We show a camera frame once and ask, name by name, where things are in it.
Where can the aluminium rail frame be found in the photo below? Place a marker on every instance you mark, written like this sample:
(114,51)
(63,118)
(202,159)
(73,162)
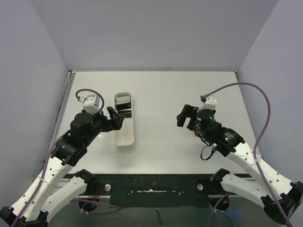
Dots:
(58,131)

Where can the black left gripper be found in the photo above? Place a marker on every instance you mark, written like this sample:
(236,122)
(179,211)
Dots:
(111,124)

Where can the black card upper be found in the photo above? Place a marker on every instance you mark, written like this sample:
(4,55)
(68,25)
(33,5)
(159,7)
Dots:
(123,106)

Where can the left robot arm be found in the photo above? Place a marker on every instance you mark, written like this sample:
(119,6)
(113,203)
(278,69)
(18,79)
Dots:
(39,203)

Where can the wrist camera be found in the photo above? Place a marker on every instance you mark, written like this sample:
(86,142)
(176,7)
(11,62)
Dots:
(91,104)
(209,102)

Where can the white oblong tray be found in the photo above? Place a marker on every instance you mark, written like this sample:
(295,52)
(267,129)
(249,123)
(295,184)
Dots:
(124,138)

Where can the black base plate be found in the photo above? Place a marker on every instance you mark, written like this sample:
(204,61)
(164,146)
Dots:
(155,191)

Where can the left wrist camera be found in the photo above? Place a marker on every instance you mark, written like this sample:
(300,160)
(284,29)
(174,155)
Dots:
(91,104)

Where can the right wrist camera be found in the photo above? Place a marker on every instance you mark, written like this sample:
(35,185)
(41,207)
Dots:
(209,102)

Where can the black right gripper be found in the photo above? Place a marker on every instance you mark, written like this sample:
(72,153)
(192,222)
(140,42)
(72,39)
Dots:
(189,117)

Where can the black credit card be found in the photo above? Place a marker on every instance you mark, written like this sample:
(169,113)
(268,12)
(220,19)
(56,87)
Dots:
(125,113)

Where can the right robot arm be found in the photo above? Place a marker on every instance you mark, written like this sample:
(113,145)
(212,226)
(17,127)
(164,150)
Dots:
(277,195)

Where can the white card stack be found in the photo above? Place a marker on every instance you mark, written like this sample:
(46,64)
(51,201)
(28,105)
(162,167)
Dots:
(122,98)

